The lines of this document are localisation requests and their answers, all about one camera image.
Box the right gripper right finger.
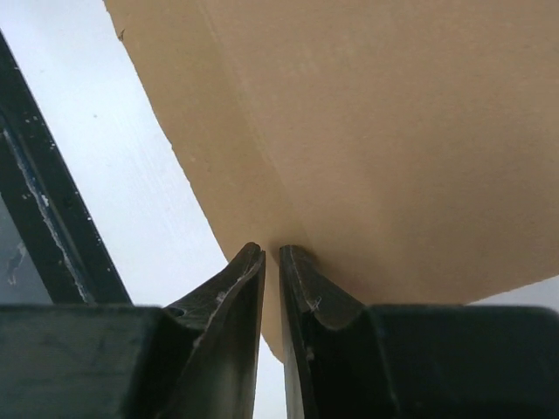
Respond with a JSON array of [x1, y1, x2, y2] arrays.
[[279, 245, 558, 418]]

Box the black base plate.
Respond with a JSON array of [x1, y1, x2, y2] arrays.
[[1, 42, 131, 305]]

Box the large cardboard box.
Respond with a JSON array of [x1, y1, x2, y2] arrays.
[[106, 1, 558, 357]]

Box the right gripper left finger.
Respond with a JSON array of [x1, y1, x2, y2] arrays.
[[1, 243, 266, 418]]

